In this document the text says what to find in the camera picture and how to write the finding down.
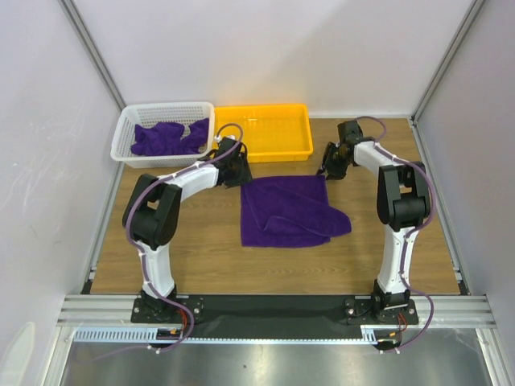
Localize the purple towel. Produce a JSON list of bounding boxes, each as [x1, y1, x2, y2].
[[130, 118, 209, 157], [241, 175, 352, 248]]

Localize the white perforated plastic basket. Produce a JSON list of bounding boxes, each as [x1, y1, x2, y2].
[[110, 101, 215, 169]]

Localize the purple towel in basket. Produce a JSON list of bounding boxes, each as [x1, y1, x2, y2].
[[130, 118, 209, 157]]

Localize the yellow plastic tray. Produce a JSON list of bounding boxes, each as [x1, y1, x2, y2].
[[215, 104, 314, 163]]

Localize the white slotted cable duct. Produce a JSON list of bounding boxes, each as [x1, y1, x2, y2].
[[74, 326, 394, 345]]

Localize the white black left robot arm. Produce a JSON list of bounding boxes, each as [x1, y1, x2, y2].
[[122, 137, 253, 323]]

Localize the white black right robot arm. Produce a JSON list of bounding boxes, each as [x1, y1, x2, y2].
[[317, 119, 434, 323]]

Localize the aluminium frame rail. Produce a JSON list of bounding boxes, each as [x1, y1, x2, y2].
[[58, 294, 496, 329]]

